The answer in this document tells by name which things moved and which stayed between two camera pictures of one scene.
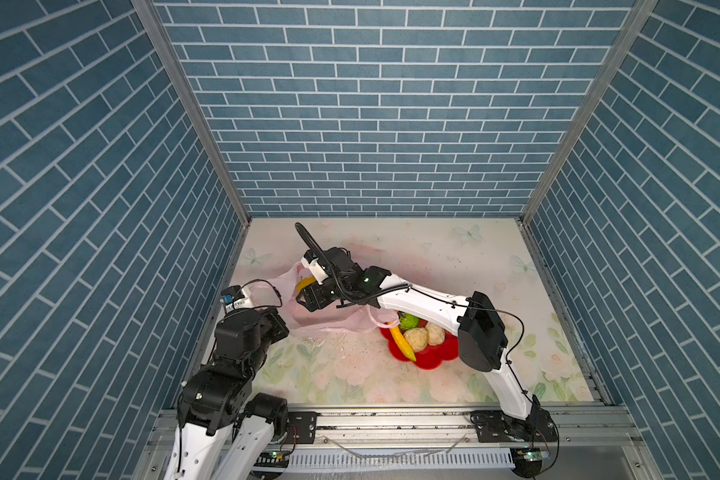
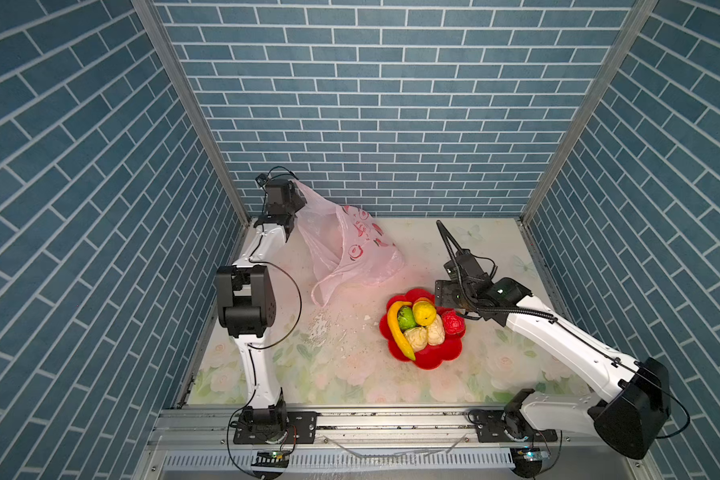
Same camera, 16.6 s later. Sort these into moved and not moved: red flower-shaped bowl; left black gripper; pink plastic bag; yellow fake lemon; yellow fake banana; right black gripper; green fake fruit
Moved: yellow fake lemon; left black gripper; right black gripper; pink plastic bag
Not moved: yellow fake banana; green fake fruit; red flower-shaped bowl
